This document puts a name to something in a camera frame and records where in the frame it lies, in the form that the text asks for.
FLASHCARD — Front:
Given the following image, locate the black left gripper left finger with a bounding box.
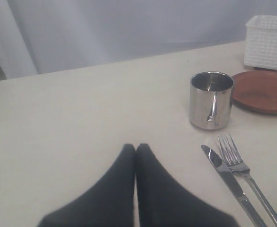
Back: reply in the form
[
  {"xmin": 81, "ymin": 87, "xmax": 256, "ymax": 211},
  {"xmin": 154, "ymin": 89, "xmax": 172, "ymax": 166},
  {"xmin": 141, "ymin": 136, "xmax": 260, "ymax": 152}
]
[{"xmin": 39, "ymin": 144, "xmax": 135, "ymax": 227}]

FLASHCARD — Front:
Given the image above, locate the white perforated plastic basket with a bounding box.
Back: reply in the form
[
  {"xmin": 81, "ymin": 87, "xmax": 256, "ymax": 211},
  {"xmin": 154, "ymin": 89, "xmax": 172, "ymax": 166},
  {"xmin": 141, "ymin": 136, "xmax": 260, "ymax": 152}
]
[{"xmin": 244, "ymin": 15, "xmax": 277, "ymax": 70}]

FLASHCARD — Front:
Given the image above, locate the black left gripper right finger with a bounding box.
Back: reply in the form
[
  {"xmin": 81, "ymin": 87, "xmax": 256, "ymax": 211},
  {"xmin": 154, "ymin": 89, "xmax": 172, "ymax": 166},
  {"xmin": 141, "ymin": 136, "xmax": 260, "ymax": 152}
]
[{"xmin": 135, "ymin": 143, "xmax": 226, "ymax": 227}]

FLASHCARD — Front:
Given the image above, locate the white curtain backdrop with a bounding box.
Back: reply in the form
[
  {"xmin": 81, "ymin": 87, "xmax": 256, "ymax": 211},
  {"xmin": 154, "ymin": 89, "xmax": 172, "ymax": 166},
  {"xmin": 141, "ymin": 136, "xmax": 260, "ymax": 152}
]
[{"xmin": 0, "ymin": 0, "xmax": 277, "ymax": 79}]

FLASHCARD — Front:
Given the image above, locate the silver metal fork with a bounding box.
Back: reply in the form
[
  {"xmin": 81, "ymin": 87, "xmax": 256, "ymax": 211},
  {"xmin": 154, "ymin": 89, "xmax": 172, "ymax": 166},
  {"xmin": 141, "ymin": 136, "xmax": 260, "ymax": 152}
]
[{"xmin": 218, "ymin": 134, "xmax": 277, "ymax": 226}]

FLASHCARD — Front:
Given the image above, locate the silver table knife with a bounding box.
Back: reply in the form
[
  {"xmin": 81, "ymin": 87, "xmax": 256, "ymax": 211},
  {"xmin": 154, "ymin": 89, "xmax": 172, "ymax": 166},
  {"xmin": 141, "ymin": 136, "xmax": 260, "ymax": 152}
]
[{"xmin": 201, "ymin": 144, "xmax": 267, "ymax": 227}]

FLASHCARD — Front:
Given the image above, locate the brown round plate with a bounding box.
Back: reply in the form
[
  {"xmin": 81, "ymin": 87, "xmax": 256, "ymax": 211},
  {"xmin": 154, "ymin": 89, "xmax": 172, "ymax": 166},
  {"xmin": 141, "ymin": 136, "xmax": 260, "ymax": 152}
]
[{"xmin": 232, "ymin": 70, "xmax": 277, "ymax": 115}]

